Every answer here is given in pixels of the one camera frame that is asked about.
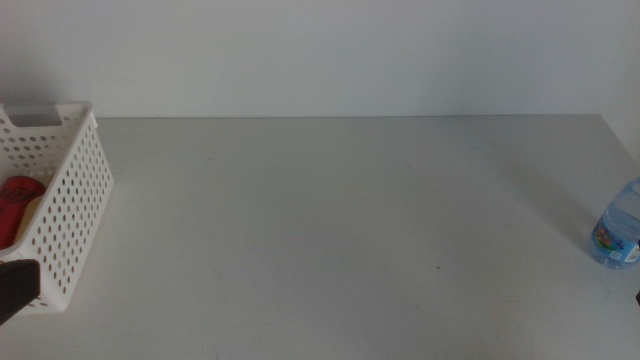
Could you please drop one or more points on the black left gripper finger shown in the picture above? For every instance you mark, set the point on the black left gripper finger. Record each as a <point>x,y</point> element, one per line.
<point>17,285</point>

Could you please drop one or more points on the red drink can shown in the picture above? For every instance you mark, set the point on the red drink can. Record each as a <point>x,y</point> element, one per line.
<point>12,205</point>

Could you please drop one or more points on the yellow tea bottle green label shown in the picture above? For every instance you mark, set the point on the yellow tea bottle green label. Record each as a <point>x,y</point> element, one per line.
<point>30,215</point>

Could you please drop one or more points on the clear water bottle blue cap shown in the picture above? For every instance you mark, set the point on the clear water bottle blue cap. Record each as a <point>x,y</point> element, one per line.
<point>620,230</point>

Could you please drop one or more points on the white perforated plastic basket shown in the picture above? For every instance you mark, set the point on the white perforated plastic basket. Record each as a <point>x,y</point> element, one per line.
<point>70,215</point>

